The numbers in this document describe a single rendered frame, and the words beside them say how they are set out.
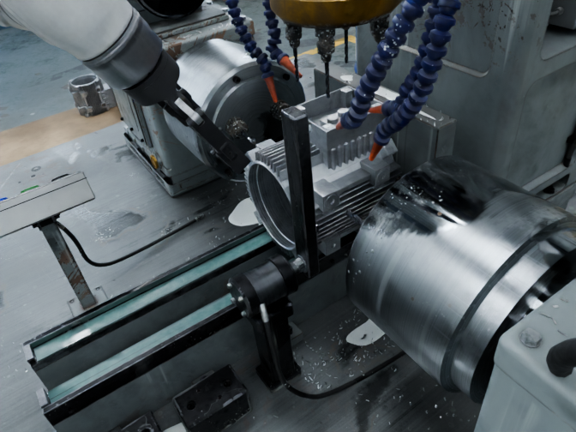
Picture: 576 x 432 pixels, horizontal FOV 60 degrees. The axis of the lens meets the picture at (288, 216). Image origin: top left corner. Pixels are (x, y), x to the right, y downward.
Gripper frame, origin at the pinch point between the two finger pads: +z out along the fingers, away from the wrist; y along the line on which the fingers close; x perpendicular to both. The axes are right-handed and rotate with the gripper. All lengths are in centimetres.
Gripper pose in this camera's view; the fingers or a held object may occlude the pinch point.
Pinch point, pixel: (230, 153)
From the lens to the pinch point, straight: 79.4
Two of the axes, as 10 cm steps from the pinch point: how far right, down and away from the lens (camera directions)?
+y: -5.6, -4.9, 6.7
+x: -6.7, 7.4, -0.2
